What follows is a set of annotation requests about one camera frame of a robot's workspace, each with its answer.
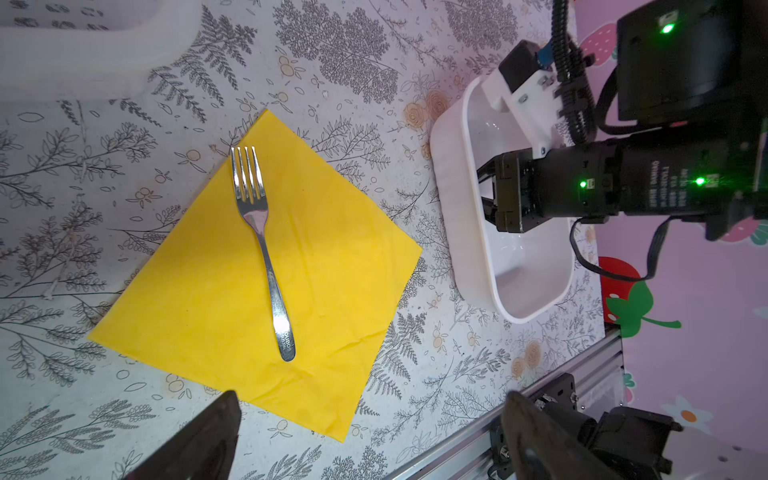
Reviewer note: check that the white rectangular plastic tray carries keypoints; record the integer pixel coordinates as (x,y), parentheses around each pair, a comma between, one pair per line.
(517,276)

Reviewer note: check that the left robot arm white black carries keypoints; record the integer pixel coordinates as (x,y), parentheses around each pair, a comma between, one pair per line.
(629,441)

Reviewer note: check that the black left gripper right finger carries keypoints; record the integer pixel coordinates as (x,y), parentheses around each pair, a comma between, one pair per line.
(527,429)

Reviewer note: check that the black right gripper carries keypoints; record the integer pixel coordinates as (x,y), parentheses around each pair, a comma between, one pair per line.
(579,181)

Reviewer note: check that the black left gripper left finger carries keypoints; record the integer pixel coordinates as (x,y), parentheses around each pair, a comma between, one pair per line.
(203,449)

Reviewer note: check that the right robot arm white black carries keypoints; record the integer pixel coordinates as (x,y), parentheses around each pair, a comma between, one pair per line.
(676,130)

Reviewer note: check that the white perforated plastic basket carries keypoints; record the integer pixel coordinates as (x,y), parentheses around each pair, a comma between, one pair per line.
(90,50)

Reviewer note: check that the silver fork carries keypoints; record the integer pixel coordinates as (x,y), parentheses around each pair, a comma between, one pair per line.
(252,204)

